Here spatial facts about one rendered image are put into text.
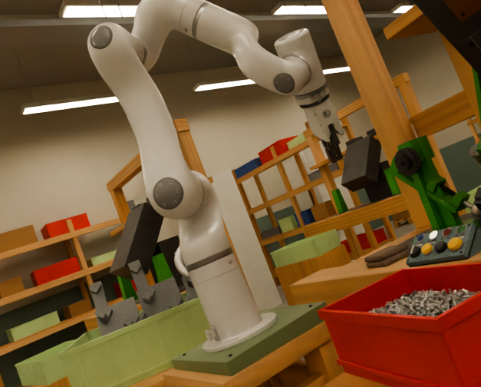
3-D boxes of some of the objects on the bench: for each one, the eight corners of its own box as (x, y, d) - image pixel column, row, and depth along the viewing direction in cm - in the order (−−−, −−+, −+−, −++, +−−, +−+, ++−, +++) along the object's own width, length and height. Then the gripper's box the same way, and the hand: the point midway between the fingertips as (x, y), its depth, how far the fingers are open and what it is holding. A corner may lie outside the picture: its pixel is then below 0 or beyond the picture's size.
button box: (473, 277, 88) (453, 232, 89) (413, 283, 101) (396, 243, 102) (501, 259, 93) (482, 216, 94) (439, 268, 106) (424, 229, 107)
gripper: (288, 97, 118) (311, 158, 126) (311, 107, 104) (337, 175, 112) (313, 84, 118) (336, 146, 126) (340, 93, 105) (363, 161, 113)
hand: (334, 153), depth 118 cm, fingers closed
